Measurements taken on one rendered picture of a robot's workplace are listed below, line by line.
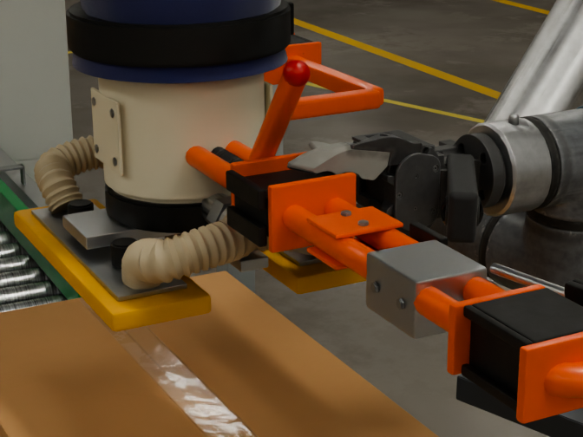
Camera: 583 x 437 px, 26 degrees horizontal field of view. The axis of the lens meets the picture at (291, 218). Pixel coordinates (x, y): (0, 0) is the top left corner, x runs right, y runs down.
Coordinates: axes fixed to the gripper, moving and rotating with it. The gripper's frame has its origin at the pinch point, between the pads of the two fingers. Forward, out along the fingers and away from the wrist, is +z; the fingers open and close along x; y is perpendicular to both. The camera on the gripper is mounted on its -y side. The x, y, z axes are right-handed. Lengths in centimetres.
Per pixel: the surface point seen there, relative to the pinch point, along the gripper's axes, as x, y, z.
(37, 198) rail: -65, 206, -31
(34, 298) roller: -72, 160, -17
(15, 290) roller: -69, 161, -13
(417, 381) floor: -124, 177, -127
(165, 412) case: -29.7, 23.4, 4.8
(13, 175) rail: -65, 229, -31
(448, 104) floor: -125, 441, -313
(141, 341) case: -30, 42, 1
